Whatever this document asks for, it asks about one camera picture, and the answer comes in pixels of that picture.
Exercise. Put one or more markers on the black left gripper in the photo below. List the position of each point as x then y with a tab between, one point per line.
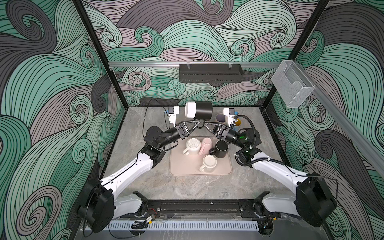
180	131

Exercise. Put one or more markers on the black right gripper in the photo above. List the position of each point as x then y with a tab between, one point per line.
225	133

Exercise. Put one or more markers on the black mug white base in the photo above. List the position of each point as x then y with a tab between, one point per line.
199	110

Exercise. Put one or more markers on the blue butterfly mug yellow inside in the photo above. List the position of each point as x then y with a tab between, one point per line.
238	121

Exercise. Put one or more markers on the beige pink ribbed mug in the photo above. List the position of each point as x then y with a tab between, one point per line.
221	118

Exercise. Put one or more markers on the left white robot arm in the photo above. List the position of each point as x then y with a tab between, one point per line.
99	200

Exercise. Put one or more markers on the light pink mug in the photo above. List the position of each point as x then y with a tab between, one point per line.
206	146

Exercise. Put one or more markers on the white ribbed mug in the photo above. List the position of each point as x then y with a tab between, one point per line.
193	146

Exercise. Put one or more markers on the cream white mug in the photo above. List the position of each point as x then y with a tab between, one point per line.
209	164

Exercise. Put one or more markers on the beige silicone drying mat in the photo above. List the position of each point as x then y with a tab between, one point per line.
181	165

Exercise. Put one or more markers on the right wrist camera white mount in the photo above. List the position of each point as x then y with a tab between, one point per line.
229	114

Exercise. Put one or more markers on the black wall tray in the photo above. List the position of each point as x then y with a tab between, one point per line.
210	73

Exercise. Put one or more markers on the aluminium wall rail back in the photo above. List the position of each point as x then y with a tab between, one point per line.
166	64

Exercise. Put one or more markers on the aluminium wall rail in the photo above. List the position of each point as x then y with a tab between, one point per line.
166	64
356	111

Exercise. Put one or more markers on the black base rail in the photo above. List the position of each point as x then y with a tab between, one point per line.
166	209

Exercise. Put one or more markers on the clear plastic wall bin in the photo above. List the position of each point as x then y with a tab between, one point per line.
292	83

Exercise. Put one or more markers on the black corner frame post left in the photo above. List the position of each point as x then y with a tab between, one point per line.
95	41

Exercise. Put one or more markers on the black corner frame post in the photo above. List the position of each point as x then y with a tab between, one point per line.
95	41
310	25

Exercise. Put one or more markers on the white slotted cable duct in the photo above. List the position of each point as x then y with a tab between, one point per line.
178	225

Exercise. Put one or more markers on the aluminium wall rail right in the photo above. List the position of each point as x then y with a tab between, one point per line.
356	111

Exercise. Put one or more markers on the black corner frame post right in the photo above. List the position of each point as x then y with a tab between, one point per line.
310	25

